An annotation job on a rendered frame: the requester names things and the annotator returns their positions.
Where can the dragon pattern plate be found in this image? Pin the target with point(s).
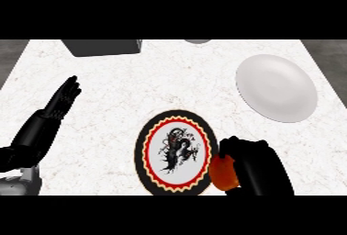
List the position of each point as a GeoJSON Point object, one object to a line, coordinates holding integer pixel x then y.
{"type": "Point", "coordinates": [176, 150]}

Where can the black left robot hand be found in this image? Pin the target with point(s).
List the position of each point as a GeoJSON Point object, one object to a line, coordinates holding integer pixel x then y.
{"type": "Point", "coordinates": [39, 134]}

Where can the grey round object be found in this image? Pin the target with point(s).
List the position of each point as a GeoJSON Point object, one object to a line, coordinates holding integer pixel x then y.
{"type": "Point", "coordinates": [198, 41]}

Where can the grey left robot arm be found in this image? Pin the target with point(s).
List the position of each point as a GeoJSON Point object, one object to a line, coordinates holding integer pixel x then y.
{"type": "Point", "coordinates": [20, 183]}

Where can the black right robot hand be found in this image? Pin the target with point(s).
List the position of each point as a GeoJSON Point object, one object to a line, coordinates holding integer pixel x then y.
{"type": "Point", "coordinates": [260, 168]}

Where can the dark grey box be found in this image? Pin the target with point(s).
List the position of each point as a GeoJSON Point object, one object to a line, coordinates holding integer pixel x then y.
{"type": "Point", "coordinates": [102, 47]}

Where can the plain white plate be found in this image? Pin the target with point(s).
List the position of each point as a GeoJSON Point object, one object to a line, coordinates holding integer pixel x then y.
{"type": "Point", "coordinates": [275, 88]}

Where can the orange-red tomato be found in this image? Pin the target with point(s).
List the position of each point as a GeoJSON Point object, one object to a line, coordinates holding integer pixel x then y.
{"type": "Point", "coordinates": [223, 174]}

